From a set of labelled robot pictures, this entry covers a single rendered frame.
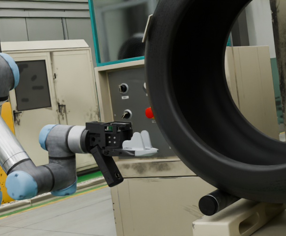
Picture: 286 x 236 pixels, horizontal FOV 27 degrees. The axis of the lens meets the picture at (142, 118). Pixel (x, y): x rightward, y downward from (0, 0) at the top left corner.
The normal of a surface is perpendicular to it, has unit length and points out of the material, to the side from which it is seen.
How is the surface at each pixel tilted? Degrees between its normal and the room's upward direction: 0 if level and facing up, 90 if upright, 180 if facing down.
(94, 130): 90
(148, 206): 90
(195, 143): 97
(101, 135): 90
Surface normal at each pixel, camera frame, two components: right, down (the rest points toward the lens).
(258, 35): -0.65, 0.12
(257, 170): -0.51, 0.29
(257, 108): 0.83, -0.08
